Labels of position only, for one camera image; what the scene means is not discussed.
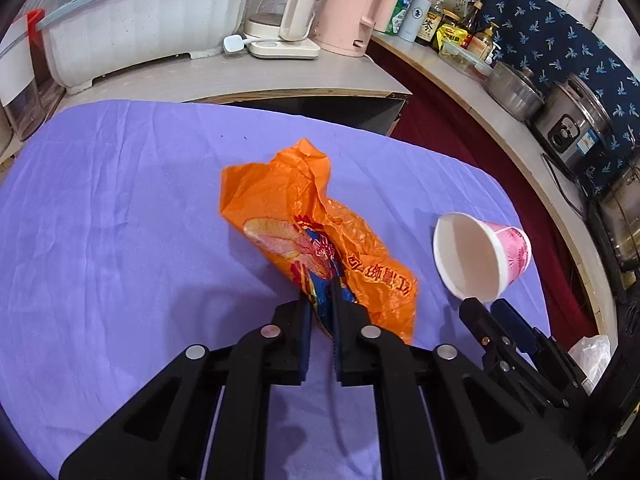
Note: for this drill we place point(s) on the blue floral cloth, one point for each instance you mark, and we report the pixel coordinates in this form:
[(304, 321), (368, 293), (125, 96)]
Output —
[(550, 35)]

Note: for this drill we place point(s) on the black induction cooktop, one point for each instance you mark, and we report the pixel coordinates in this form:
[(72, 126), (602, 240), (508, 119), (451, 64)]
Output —
[(607, 260)]

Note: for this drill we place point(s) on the white dish drainer with lid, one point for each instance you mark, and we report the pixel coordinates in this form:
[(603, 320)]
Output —
[(140, 25)]

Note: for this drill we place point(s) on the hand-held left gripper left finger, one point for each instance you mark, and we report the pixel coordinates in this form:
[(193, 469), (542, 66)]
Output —
[(303, 340)]

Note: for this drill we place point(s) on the orange snack wrapper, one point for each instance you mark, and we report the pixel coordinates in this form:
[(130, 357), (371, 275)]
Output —
[(280, 195)]

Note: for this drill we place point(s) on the yellow seasoning packet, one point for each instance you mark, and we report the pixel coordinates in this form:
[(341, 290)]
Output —
[(452, 39)]

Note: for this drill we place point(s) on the white power plug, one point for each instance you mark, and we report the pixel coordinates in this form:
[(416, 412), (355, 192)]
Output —
[(235, 43)]

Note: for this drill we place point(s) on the green tin can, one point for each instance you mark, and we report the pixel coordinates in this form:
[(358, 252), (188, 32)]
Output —
[(402, 12)]

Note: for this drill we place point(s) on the small steel pot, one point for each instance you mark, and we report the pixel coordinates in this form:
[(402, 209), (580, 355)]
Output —
[(515, 92)]

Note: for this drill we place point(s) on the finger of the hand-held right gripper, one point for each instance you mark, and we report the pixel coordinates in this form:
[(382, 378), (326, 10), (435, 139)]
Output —
[(517, 325), (480, 325)]

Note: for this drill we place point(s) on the steel rice cooker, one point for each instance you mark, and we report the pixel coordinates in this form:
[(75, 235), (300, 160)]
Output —
[(575, 130)]

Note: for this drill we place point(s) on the pale blue bottle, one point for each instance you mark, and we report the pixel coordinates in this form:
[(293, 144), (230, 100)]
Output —
[(416, 17)]

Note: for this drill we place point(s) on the large steel steamer pot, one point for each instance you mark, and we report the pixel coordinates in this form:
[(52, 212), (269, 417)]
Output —
[(625, 215)]

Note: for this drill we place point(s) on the white trash bag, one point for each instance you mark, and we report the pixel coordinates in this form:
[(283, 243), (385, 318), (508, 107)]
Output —
[(592, 360)]

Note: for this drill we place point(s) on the clear food container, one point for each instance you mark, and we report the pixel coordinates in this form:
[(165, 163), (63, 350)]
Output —
[(465, 62)]

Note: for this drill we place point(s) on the pink electric kettle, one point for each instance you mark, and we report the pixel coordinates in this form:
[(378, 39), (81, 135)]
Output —
[(350, 10)]

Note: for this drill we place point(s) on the purple tablecloth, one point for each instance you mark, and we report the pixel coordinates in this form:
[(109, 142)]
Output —
[(125, 220)]

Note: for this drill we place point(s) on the white electric kettle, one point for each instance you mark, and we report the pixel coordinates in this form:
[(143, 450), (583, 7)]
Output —
[(295, 15)]

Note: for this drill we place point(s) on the pink paper cup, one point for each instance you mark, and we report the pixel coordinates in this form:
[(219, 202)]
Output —
[(510, 250)]

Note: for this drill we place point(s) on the dark sauce bottle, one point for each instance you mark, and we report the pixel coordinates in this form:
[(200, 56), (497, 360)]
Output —
[(430, 22)]

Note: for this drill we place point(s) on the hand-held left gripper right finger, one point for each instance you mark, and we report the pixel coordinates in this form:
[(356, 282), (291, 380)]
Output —
[(339, 350)]

